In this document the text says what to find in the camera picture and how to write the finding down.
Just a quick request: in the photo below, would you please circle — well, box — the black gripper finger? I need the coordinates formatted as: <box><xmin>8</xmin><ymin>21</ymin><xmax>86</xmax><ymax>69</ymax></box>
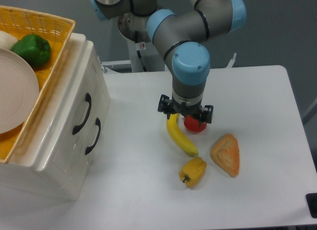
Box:
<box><xmin>195</xmin><ymin>105</ymin><xmax>213</xmax><ymax>126</ymax></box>
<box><xmin>158</xmin><ymin>94</ymin><xmax>173</xmax><ymax>119</ymax></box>

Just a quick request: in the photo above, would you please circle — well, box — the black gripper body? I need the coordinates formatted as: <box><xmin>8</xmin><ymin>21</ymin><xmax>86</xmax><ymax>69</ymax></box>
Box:
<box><xmin>170</xmin><ymin>98</ymin><xmax>202</xmax><ymax>116</ymax></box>

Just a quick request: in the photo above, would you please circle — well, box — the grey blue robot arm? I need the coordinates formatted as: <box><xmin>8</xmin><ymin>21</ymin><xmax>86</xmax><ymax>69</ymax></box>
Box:
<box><xmin>90</xmin><ymin>0</ymin><xmax>247</xmax><ymax>124</ymax></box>

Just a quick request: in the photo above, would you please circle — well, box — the white drawer cabinet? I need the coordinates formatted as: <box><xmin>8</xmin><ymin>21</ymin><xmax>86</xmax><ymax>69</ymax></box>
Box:
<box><xmin>0</xmin><ymin>33</ymin><xmax>110</xmax><ymax>200</ymax></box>

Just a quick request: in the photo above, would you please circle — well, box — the red bell pepper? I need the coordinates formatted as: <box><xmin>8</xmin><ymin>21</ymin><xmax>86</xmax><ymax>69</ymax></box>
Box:
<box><xmin>184</xmin><ymin>115</ymin><xmax>207</xmax><ymax>133</ymax></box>

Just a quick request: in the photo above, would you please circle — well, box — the yellow banana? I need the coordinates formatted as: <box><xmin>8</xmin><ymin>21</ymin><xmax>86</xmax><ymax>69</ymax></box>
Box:
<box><xmin>166</xmin><ymin>114</ymin><xmax>199</xmax><ymax>157</ymax></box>

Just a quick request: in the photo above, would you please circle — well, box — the triangular bread pastry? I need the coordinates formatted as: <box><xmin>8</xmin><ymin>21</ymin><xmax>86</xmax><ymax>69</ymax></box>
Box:
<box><xmin>210</xmin><ymin>133</ymin><xmax>240</xmax><ymax>177</ymax></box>

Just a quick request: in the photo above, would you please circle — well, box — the yellow bell pepper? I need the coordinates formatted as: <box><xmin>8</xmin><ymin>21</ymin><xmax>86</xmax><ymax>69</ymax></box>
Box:
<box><xmin>178</xmin><ymin>157</ymin><xmax>207</xmax><ymax>188</ymax></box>

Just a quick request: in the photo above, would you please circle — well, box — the yellow woven basket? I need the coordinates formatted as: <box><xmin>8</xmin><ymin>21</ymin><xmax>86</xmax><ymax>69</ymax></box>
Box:
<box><xmin>0</xmin><ymin>5</ymin><xmax>75</xmax><ymax>164</ymax></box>

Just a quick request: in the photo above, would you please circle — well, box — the black corner object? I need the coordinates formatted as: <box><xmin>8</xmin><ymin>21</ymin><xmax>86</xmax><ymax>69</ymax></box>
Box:
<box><xmin>306</xmin><ymin>193</ymin><xmax>317</xmax><ymax>219</ymax></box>

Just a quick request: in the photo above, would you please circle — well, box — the green bell pepper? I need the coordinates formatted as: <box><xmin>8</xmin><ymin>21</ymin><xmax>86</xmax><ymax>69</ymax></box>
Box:
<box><xmin>11</xmin><ymin>34</ymin><xmax>51</xmax><ymax>67</ymax></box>

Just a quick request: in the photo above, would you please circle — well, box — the beige plate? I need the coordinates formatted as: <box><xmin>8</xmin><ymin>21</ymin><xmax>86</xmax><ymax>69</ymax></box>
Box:
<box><xmin>0</xmin><ymin>49</ymin><xmax>39</xmax><ymax>133</ymax></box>

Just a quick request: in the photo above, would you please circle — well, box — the white round vegetable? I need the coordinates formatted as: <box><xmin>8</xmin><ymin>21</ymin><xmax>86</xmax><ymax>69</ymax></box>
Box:
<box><xmin>0</xmin><ymin>31</ymin><xmax>18</xmax><ymax>51</ymax></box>

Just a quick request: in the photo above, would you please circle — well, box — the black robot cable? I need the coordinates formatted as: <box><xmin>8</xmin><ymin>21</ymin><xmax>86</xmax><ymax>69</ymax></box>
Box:
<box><xmin>134</xmin><ymin>31</ymin><xmax>149</xmax><ymax>72</ymax></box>

